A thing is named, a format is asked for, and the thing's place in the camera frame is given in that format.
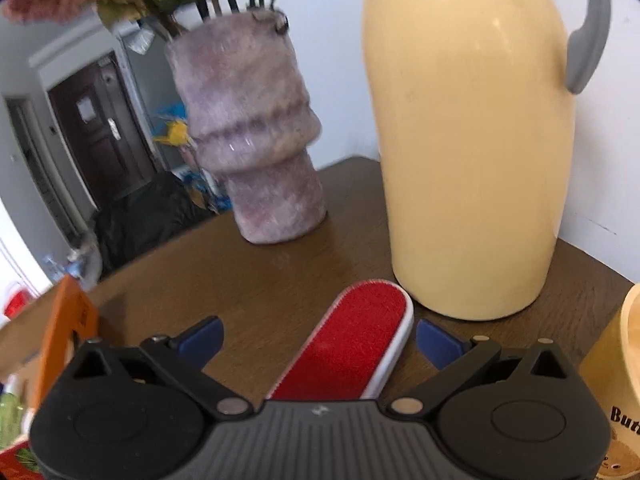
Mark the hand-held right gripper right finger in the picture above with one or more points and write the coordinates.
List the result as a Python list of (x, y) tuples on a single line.
[(437, 342)]

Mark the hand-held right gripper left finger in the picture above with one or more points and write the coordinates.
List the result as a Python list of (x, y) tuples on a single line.
[(202, 340)]

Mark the red and white lint brush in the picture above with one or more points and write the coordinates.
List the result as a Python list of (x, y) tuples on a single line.
[(350, 340)]

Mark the red cardboard box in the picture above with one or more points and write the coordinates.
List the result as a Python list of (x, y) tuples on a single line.
[(62, 320)]

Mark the black bag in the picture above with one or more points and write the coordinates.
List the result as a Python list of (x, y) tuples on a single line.
[(140, 220)]

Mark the cream printed mug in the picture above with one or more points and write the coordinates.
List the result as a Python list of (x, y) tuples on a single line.
[(620, 360)]

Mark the cream thermos jug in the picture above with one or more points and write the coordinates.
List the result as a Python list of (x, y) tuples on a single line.
[(470, 160)]

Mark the yellow and blue bags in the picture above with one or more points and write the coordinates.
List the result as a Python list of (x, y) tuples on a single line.
[(175, 132)]

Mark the pink stone vase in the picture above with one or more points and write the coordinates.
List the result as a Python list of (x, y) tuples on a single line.
[(255, 135)]

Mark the dark brown door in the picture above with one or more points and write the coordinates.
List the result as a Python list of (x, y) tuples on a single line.
[(100, 135)]

